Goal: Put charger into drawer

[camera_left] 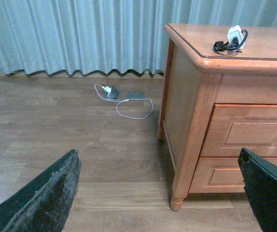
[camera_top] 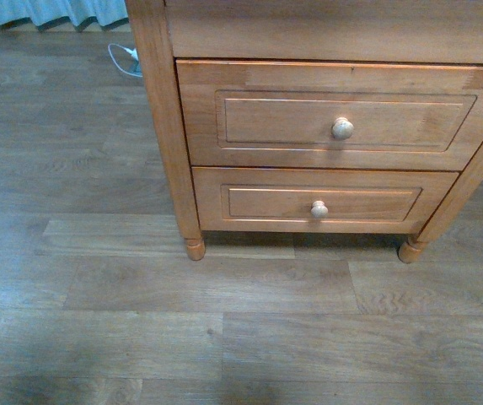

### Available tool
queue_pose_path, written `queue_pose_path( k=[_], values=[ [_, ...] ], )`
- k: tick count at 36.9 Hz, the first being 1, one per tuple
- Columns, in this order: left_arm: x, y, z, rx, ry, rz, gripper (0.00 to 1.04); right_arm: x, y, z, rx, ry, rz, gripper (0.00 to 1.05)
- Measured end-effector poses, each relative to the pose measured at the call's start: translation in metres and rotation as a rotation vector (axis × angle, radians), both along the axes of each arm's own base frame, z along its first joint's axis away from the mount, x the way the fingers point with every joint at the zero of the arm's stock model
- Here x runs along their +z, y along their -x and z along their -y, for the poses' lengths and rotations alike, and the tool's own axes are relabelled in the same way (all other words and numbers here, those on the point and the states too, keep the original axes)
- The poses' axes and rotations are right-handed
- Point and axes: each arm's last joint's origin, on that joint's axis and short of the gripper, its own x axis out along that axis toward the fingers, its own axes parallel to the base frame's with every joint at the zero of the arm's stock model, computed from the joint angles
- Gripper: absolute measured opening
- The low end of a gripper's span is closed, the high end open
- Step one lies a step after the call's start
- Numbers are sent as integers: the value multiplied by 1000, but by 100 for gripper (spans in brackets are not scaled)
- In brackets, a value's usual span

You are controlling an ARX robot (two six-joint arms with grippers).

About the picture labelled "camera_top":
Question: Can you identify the upper wooden drawer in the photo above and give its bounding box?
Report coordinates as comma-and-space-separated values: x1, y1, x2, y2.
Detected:
177, 60, 483, 171

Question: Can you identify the round wooden knob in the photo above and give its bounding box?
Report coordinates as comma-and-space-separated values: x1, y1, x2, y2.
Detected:
331, 117, 355, 141
310, 200, 329, 219

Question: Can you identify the white cable on floor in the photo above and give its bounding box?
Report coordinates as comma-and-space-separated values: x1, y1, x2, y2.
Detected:
107, 42, 144, 78

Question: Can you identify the light green curtain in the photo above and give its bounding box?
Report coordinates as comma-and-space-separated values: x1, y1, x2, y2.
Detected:
0, 0, 128, 30

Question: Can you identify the wooden drawer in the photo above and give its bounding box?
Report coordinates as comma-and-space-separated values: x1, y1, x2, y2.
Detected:
177, 60, 483, 171
193, 167, 458, 234

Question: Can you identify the upper round wooden knob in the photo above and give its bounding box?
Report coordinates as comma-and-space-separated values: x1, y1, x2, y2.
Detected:
331, 117, 355, 141

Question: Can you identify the lower round wooden knob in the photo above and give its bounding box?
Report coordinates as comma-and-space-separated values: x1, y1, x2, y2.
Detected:
310, 200, 329, 219

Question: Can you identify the grey floor socket box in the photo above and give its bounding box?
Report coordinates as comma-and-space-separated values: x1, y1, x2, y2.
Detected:
130, 62, 142, 76

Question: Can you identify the wooden nightstand cabinet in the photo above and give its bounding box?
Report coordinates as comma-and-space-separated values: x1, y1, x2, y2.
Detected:
126, 1, 483, 263

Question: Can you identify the lower wooden drawer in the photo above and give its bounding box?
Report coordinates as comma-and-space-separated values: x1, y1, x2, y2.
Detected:
193, 167, 458, 234

